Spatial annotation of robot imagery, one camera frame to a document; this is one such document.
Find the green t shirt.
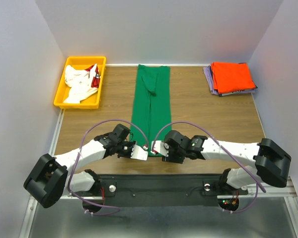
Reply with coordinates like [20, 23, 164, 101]
[131, 64, 171, 143]

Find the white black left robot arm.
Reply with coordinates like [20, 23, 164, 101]
[23, 124, 147, 208]

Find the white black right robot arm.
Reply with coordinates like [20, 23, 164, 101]
[152, 130, 291, 193]

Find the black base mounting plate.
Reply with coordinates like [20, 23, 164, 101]
[38, 174, 281, 208]

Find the white t shirt red print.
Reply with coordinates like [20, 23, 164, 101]
[64, 64, 100, 104]

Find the folded purple t shirt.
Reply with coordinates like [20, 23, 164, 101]
[203, 64, 258, 97]

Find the folded orange t shirt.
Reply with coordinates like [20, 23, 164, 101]
[211, 62, 257, 94]

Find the yellow plastic bin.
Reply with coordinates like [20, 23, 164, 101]
[54, 56, 106, 109]

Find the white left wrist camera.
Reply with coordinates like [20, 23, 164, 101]
[130, 144, 148, 161]

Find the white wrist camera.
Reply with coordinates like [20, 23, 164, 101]
[150, 140, 169, 157]
[130, 144, 148, 161]

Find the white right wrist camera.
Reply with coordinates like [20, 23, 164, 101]
[150, 140, 169, 157]

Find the aluminium frame rail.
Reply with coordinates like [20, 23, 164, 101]
[29, 176, 298, 199]

